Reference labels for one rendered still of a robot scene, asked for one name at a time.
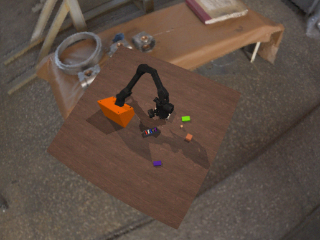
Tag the green rectangular block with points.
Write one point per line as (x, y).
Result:
(186, 119)

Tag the purple rectangular block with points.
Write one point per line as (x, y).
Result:
(156, 163)

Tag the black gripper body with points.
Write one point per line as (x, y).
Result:
(152, 113)

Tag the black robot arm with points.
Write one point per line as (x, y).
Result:
(163, 94)

